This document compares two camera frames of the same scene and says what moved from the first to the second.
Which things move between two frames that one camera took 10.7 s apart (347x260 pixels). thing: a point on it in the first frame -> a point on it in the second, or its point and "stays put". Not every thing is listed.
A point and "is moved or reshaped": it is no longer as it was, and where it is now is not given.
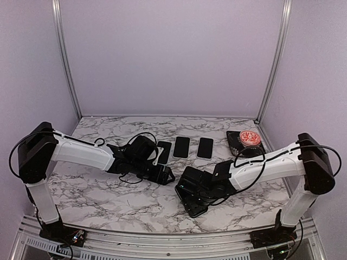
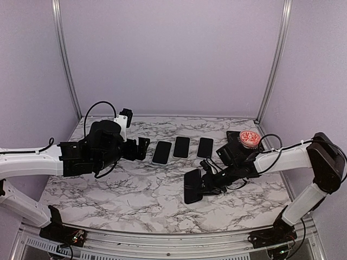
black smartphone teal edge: [181, 147] stays put
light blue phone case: [165, 154] stays put
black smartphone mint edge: [164, 156] stays put
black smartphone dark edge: [205, 148] stays put
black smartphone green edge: [196, 211] is moved or reshaped
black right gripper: [212, 202] -> [211, 187]
